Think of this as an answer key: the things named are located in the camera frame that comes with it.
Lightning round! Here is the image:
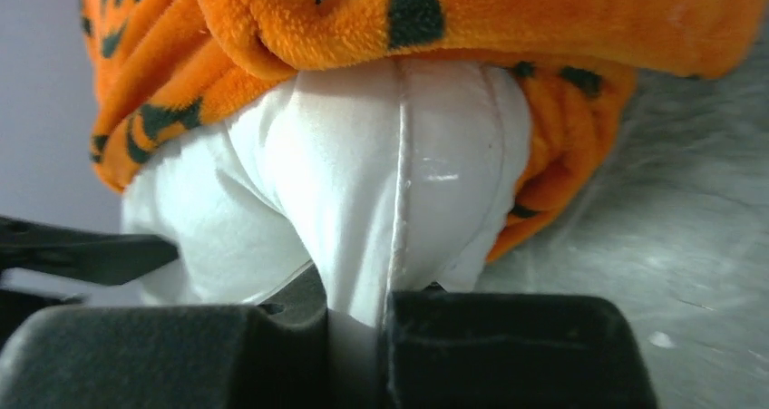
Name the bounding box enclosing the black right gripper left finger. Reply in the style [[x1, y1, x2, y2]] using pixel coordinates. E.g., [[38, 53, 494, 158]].
[[1, 268, 328, 408]]

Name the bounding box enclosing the white pillow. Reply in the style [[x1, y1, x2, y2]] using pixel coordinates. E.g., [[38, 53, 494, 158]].
[[122, 59, 532, 408]]

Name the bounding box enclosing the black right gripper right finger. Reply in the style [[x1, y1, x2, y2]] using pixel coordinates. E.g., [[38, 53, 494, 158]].
[[384, 290, 658, 409]]

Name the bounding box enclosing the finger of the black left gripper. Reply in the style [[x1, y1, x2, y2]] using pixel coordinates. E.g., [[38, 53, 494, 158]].
[[1, 216, 179, 287], [1, 288, 84, 346]]

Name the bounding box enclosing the orange patterned pillowcase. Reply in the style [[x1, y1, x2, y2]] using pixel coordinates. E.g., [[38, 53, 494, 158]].
[[79, 0, 768, 259]]

